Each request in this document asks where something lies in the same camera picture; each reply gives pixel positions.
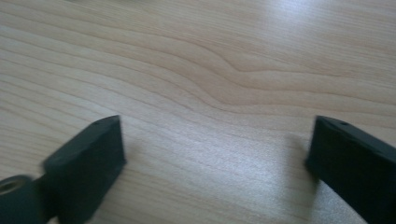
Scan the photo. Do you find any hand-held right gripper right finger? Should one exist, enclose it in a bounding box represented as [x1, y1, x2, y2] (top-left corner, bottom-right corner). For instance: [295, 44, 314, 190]
[305, 115, 396, 224]

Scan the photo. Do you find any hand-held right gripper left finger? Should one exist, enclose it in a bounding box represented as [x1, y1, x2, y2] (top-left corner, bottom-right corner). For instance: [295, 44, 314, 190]
[42, 114, 127, 224]

